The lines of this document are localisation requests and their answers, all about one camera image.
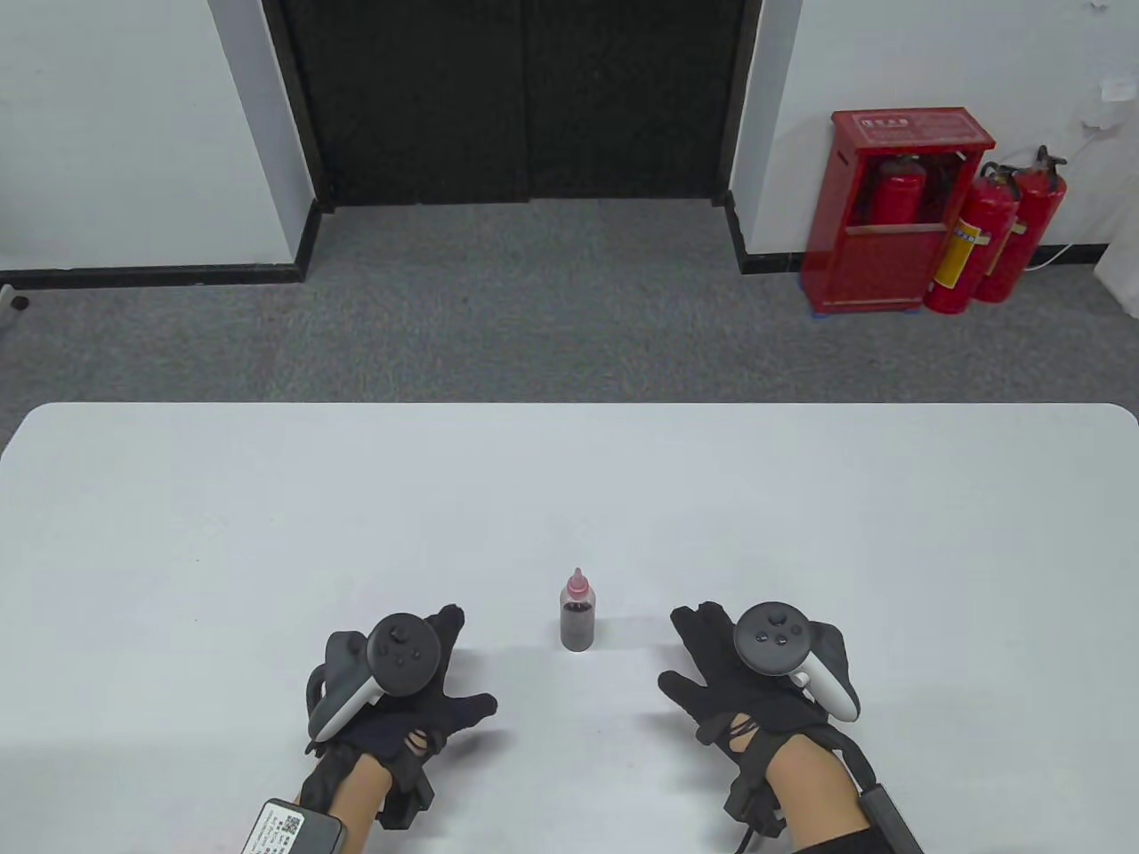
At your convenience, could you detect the red fire extinguisher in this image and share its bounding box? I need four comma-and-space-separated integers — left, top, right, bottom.
974, 145, 1069, 304

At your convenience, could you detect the red extinguisher with yellow label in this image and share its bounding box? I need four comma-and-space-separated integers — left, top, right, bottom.
923, 162, 1022, 316

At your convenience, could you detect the person's right hand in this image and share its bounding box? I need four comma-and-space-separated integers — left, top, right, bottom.
658, 601, 851, 755

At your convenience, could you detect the person's right forearm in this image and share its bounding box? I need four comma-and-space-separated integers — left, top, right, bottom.
763, 734, 891, 854

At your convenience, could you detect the red extinguisher inside cabinet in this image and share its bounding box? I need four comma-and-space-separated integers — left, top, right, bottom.
868, 153, 927, 226

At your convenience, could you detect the person's left forearm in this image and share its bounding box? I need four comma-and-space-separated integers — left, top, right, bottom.
323, 756, 398, 842

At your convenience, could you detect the clear soy sauce bottle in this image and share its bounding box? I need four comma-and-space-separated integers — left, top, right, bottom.
559, 594, 596, 653

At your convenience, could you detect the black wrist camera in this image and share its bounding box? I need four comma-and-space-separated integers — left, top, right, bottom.
374, 756, 435, 832
723, 747, 789, 839

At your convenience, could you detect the plain black wrist box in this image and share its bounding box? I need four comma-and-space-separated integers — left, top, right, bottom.
859, 783, 927, 854

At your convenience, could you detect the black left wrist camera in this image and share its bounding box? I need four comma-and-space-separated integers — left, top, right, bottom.
374, 756, 435, 832

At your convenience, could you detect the white wall cable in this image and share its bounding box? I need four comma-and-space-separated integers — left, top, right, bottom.
1028, 111, 1124, 272

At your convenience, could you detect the black and white right controller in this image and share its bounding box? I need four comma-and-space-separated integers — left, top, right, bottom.
733, 602, 862, 722

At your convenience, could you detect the person's left hand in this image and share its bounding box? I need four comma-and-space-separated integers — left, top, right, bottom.
298, 605, 497, 809

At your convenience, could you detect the red fire extinguisher cabinet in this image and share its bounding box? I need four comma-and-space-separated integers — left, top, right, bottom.
799, 107, 998, 315

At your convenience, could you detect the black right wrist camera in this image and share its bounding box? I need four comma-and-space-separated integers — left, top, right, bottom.
723, 747, 789, 839

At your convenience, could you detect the black double door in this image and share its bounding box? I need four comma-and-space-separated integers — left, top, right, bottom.
263, 0, 764, 213

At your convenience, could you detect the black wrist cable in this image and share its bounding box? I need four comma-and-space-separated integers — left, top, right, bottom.
819, 723, 880, 791

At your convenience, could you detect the black labelled wrist box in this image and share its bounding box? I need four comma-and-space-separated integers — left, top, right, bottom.
240, 798, 347, 854

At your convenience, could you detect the white plastic object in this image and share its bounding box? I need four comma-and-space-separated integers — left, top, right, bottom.
1095, 238, 1139, 319

